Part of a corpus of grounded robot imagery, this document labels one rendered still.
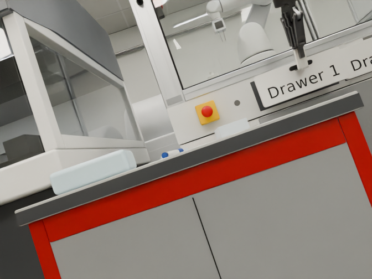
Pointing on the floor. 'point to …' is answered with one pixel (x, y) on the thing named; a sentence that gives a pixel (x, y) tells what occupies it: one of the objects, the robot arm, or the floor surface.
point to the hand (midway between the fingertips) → (300, 57)
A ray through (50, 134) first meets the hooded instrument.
